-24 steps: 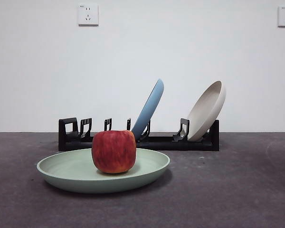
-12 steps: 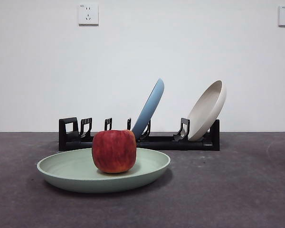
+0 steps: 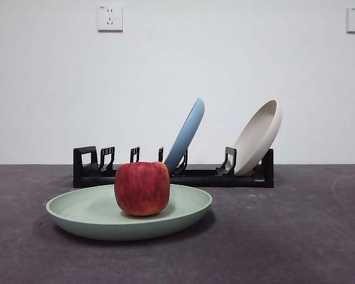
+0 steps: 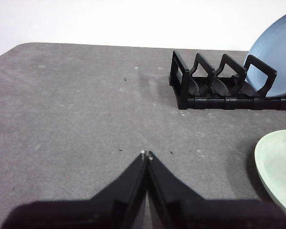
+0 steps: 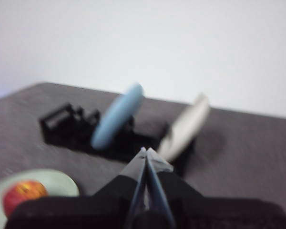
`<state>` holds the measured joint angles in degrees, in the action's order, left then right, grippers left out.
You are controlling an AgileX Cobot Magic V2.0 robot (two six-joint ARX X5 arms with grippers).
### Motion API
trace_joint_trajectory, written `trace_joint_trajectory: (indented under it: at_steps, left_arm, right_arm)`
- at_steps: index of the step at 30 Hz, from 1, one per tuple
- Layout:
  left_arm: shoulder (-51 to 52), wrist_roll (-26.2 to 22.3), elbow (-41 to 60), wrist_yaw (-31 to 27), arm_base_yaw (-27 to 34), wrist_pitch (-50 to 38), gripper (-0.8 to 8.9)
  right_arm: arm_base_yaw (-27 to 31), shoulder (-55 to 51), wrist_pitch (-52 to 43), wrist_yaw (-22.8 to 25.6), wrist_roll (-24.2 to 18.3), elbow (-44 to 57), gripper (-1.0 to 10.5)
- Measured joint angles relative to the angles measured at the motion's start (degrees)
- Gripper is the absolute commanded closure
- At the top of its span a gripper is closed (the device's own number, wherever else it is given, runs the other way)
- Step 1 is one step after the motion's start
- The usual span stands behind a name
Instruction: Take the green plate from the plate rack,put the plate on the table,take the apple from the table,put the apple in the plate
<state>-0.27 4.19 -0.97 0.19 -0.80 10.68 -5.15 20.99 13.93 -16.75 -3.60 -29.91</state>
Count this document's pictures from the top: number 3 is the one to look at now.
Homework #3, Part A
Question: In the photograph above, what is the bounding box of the red apple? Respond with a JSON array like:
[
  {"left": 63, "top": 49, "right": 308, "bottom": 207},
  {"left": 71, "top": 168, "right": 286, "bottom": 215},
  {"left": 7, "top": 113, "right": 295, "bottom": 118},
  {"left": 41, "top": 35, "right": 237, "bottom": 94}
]
[{"left": 114, "top": 161, "right": 170, "bottom": 217}]

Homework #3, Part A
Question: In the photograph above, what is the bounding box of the green plate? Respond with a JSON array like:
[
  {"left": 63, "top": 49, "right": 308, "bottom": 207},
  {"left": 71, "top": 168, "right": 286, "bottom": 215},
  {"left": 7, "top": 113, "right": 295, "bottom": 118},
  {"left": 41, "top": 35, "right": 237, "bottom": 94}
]
[{"left": 46, "top": 183, "right": 213, "bottom": 241}]

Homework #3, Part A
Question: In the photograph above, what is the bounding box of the blue plate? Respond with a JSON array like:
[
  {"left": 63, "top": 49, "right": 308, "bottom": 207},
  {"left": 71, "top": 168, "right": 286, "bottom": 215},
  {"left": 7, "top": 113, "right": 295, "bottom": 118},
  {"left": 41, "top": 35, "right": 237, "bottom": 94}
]
[{"left": 163, "top": 96, "right": 206, "bottom": 174}]

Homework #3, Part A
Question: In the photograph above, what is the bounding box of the beige plate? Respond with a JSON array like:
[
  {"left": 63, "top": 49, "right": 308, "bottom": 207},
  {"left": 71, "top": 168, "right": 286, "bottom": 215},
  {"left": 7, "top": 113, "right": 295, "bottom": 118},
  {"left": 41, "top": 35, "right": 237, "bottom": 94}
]
[{"left": 233, "top": 99, "right": 283, "bottom": 176}]

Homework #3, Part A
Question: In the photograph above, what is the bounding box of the black plate rack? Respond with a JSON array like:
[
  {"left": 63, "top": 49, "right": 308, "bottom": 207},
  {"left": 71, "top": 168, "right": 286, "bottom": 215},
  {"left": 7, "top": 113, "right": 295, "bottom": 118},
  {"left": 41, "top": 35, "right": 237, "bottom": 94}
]
[{"left": 73, "top": 145, "right": 275, "bottom": 189}]

